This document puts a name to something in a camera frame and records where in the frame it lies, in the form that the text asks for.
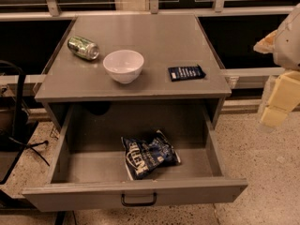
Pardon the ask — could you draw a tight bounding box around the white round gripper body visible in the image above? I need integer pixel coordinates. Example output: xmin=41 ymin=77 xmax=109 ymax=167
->
xmin=273 ymin=4 xmax=300 ymax=70

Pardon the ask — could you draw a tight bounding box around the metal window railing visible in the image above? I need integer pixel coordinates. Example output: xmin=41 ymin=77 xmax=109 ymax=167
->
xmin=0 ymin=0 xmax=300 ymax=21

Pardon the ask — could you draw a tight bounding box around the blue kettle chip bag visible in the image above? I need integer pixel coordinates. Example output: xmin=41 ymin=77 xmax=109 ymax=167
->
xmin=121 ymin=130 xmax=181 ymax=180

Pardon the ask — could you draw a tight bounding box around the dark blue snack bar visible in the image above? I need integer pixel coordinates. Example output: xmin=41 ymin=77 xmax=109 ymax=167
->
xmin=168 ymin=65 xmax=206 ymax=82

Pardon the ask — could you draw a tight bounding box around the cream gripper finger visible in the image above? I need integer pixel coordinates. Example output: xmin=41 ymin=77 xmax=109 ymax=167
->
xmin=253 ymin=30 xmax=277 ymax=54
xmin=260 ymin=71 xmax=300 ymax=129

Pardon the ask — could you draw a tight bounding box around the white ceramic bowl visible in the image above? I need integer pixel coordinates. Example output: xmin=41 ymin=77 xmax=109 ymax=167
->
xmin=103 ymin=50 xmax=144 ymax=83

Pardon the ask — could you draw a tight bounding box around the green soda can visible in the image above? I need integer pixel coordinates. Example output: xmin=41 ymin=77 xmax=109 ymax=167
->
xmin=67 ymin=36 xmax=99 ymax=61

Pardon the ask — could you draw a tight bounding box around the black drawer handle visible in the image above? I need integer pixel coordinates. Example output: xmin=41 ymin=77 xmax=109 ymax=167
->
xmin=121 ymin=192 xmax=158 ymax=207

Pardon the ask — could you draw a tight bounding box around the grey cabinet with counter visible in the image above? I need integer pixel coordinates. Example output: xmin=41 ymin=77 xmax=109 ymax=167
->
xmin=36 ymin=14 xmax=231 ymax=124

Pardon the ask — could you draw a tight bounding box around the open grey top drawer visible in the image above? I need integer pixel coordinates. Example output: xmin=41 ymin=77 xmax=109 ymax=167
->
xmin=22 ymin=100 xmax=248 ymax=212

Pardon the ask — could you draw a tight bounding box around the black cable on floor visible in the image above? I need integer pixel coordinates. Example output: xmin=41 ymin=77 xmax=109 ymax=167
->
xmin=0 ymin=137 xmax=51 ymax=186

